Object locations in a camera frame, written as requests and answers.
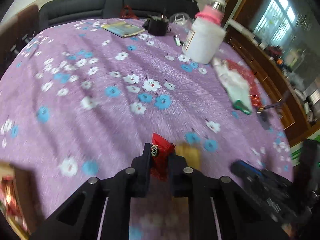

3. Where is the booklet on table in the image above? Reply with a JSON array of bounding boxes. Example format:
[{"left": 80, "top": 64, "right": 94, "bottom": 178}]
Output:
[{"left": 101, "top": 21, "right": 145, "bottom": 38}]

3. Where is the brown armchair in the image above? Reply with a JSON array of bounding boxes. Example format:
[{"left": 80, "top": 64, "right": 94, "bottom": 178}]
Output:
[{"left": 1, "top": 5, "right": 39, "bottom": 76}]

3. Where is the white and green glove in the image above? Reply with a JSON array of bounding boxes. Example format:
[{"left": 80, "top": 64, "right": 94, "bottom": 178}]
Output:
[{"left": 212, "top": 57, "right": 253, "bottom": 115}]

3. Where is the long yellow biscuit packet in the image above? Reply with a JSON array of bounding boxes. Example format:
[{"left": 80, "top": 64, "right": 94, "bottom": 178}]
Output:
[{"left": 175, "top": 143, "right": 201, "bottom": 171}]

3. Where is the black phone stand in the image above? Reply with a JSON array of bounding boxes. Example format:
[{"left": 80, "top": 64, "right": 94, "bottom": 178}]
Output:
[{"left": 256, "top": 89, "right": 292, "bottom": 131}]

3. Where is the purple floral tablecloth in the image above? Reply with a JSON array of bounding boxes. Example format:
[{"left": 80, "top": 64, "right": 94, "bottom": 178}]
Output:
[{"left": 1, "top": 19, "right": 293, "bottom": 239}]

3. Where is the wooden cabinet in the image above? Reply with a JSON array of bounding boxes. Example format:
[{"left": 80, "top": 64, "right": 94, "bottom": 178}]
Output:
[{"left": 223, "top": 0, "right": 319, "bottom": 146}]

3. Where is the cardboard box tray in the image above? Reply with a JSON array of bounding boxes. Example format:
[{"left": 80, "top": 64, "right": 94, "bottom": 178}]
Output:
[{"left": 1, "top": 162, "right": 38, "bottom": 239}]

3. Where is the black small box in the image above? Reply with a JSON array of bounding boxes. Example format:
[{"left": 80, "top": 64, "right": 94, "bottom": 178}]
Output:
[{"left": 142, "top": 15, "right": 171, "bottom": 36}]

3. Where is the black sofa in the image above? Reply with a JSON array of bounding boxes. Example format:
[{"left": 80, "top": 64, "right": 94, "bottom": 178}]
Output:
[{"left": 39, "top": 0, "right": 200, "bottom": 30}]

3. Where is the small red candy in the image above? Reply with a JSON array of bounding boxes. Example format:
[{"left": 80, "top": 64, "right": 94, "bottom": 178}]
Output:
[{"left": 150, "top": 133, "right": 175, "bottom": 181}]

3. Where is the pink sleeved glass bottle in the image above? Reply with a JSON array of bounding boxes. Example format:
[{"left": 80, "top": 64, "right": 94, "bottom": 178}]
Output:
[{"left": 195, "top": 0, "right": 227, "bottom": 25}]

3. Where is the white plastic jar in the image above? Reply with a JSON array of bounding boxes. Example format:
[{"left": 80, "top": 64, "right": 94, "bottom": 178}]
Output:
[{"left": 182, "top": 17, "right": 226, "bottom": 64}]

